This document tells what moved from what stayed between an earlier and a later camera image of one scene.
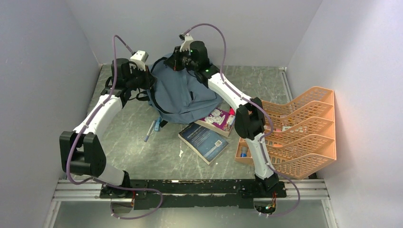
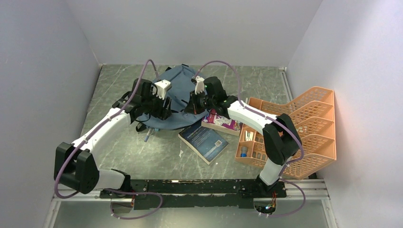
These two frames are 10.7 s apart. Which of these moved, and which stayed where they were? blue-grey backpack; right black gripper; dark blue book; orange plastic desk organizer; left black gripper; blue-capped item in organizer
Moved: left black gripper; right black gripper; blue-grey backpack
Stayed: dark blue book; orange plastic desk organizer; blue-capped item in organizer
